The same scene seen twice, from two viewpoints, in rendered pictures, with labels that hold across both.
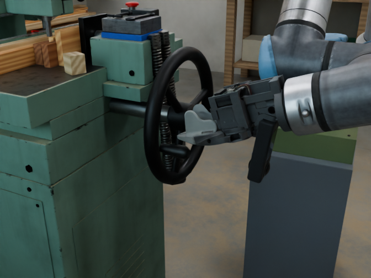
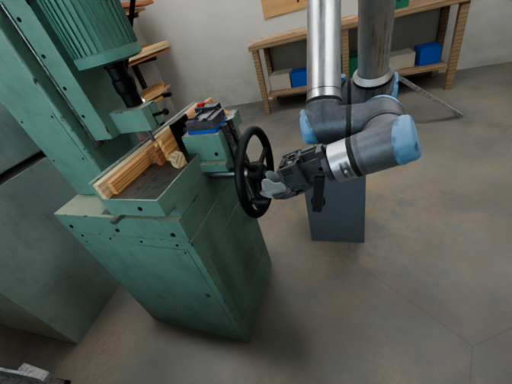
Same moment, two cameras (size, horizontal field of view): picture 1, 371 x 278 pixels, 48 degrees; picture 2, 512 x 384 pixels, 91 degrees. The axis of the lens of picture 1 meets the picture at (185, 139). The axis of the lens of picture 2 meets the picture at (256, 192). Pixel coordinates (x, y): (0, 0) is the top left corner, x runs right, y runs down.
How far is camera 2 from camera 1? 17 cm
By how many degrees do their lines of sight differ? 12
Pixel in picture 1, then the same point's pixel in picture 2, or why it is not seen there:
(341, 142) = not seen: hidden behind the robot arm
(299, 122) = (342, 176)
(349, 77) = (372, 142)
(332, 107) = (364, 164)
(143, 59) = (221, 144)
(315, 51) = (339, 116)
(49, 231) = (197, 264)
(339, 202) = (361, 183)
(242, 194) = not seen: hidden behind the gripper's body
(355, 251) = (372, 200)
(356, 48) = (368, 109)
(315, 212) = (347, 192)
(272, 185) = not seen: hidden behind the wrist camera
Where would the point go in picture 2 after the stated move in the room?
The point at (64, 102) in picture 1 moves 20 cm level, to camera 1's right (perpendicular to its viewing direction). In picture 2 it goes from (180, 190) to (248, 171)
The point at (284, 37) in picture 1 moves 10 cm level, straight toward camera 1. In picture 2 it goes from (315, 111) to (320, 128)
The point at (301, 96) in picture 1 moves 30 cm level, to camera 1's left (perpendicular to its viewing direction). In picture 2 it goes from (340, 160) to (201, 200)
